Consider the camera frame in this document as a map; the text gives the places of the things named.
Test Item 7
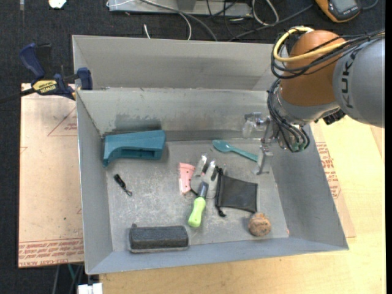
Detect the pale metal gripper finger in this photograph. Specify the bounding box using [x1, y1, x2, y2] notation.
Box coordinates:
[252, 146, 274, 176]
[243, 112, 263, 139]

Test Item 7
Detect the teal plastic spoon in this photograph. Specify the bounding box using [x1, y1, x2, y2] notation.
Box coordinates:
[212, 139, 259, 163]

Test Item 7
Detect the brown cork ball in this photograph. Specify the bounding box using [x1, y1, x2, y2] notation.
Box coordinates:
[247, 212, 273, 237]

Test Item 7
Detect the pink flat plastic piece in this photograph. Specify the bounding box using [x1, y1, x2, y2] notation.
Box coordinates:
[178, 162, 197, 196]

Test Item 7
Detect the grey metal bin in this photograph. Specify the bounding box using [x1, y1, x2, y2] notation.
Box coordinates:
[72, 34, 350, 276]

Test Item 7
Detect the black sponge block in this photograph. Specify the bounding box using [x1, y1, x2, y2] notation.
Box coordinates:
[128, 223, 190, 254]

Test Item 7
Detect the small black clip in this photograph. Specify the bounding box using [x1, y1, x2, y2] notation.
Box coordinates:
[113, 173, 134, 197]

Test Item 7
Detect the brown cardboard board, red print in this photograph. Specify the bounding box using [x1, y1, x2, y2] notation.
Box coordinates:
[18, 83, 357, 269]

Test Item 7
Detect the black drawstring pouch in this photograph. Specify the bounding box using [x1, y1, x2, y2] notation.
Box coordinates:
[214, 165, 259, 217]

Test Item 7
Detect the black cylinder on white bracket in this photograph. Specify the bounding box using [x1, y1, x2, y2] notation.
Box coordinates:
[322, 108, 346, 126]

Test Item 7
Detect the green-handled garden hand fork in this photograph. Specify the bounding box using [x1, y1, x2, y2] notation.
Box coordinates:
[187, 153, 219, 228]

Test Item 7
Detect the teal plastic handle block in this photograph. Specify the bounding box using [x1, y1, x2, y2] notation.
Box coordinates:
[102, 129, 167, 168]

